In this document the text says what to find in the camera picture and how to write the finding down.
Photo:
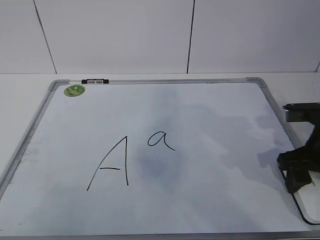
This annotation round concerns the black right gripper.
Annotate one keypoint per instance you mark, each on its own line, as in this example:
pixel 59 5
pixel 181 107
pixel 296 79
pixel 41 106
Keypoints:
pixel 300 161

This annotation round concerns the white whiteboard eraser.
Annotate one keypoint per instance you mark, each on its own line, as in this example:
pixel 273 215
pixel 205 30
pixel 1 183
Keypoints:
pixel 305 203

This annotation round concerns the silver framed whiteboard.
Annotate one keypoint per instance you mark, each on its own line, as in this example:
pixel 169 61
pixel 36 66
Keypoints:
pixel 152 159

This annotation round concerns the round green magnet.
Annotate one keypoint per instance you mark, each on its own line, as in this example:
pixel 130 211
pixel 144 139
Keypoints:
pixel 74 90

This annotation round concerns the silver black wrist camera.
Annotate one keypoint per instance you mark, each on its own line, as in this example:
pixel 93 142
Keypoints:
pixel 302 112

